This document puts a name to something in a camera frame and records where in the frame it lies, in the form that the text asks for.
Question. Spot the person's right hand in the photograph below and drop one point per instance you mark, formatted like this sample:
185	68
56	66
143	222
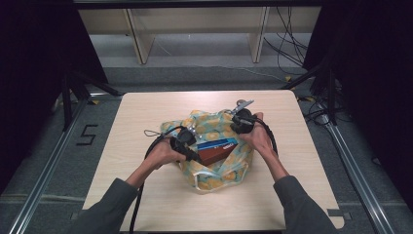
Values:
258	136

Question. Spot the blue and brown box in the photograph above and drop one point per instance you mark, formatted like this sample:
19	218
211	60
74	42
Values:
216	152

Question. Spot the black metal stand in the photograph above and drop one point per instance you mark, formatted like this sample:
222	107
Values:
69	97
329	94

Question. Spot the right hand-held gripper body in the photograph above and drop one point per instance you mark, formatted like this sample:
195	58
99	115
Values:
242	122

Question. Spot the aluminium floor rail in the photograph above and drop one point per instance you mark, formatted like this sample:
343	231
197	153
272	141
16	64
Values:
48	165
354	169

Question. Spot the orange print plastic bag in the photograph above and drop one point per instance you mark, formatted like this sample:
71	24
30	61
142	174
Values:
214	177

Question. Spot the person's left hand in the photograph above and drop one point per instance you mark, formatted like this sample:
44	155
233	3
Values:
162	154

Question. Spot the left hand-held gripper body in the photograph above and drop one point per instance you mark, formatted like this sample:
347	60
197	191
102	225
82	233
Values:
183	139

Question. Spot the black curtain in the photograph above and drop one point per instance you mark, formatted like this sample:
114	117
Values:
32	81
376	81

